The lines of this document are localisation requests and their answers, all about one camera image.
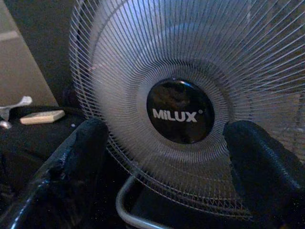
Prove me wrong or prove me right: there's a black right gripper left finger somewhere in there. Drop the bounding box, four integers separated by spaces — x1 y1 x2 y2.
0 118 112 229

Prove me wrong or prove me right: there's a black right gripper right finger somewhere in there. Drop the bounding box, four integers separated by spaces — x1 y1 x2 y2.
224 120 305 229

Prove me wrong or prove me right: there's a beige rectangular block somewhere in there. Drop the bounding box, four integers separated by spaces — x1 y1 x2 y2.
20 109 66 125

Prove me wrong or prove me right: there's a grey Milux wire-grille fan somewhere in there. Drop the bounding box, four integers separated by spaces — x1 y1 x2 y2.
68 0 305 221

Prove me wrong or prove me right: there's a grey metal tube frame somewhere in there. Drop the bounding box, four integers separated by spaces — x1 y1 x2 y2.
115 175 174 229

